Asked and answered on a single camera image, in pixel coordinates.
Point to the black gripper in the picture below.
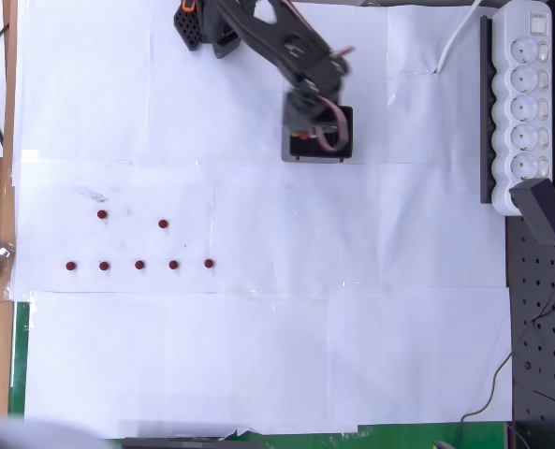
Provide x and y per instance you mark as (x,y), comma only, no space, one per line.
(300,125)

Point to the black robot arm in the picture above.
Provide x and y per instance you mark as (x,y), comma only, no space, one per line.
(277,37)

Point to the black open box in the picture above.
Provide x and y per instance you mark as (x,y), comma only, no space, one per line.
(321,159)

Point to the white paper table cover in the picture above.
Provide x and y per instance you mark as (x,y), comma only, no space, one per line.
(277,351)

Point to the white power strip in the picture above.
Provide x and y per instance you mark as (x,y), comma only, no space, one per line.
(520,107)

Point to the black power adapter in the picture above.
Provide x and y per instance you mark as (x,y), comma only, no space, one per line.
(539,210)

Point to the black pegboard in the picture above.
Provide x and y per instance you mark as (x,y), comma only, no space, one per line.
(539,304)

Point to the green cutting mat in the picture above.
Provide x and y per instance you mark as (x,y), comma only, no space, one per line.
(19,355)

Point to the grey rounded object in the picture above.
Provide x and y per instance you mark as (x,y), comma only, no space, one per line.
(5,435)

